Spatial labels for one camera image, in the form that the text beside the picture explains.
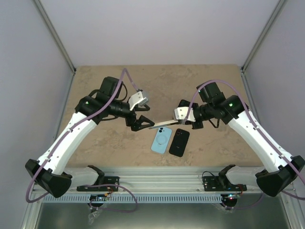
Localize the beige phone case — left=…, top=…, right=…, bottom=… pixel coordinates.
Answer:
left=149, top=120, right=179, bottom=129

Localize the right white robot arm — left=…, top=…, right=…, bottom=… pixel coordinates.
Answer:
left=173, top=80, right=305, bottom=197

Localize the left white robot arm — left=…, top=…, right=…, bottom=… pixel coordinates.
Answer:
left=25, top=76, right=154, bottom=198

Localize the black cased phone lower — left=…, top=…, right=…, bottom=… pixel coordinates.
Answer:
left=169, top=128, right=190, bottom=157

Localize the light blue cased phone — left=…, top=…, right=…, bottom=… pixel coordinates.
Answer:
left=151, top=127, right=172, bottom=155

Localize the left circuit board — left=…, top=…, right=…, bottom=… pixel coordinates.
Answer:
left=89, top=192, right=111, bottom=202

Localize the circuit board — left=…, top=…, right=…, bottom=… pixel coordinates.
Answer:
left=226, top=193, right=241, bottom=200
left=89, top=192, right=111, bottom=202

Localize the right circuit board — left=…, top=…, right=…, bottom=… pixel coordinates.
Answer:
left=226, top=193, right=241, bottom=200

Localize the clear plastic bag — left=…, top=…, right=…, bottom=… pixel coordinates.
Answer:
left=88, top=208, right=101, bottom=225

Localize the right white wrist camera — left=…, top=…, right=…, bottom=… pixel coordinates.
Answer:
left=173, top=108, right=195, bottom=122

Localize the aluminium rail frame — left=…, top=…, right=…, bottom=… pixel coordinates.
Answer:
left=22, top=167, right=305, bottom=229

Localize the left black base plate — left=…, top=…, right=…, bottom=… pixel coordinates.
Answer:
left=76, top=176, right=120, bottom=192

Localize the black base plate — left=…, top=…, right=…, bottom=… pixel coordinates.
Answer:
left=76, top=176, right=120, bottom=192
left=202, top=176, right=247, bottom=192

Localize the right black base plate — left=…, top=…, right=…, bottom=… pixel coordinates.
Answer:
left=202, top=176, right=247, bottom=192

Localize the blue slotted cable duct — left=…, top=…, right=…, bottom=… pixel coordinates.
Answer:
left=43, top=193, right=222, bottom=204

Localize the right aluminium corner post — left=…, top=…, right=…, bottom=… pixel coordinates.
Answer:
left=241, top=0, right=288, bottom=73

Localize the aluminium corner post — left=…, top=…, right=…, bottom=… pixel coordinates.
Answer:
left=241, top=0, right=288, bottom=73
left=32, top=0, right=76, bottom=74

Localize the left aluminium corner post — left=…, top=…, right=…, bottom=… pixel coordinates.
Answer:
left=32, top=0, right=76, bottom=74

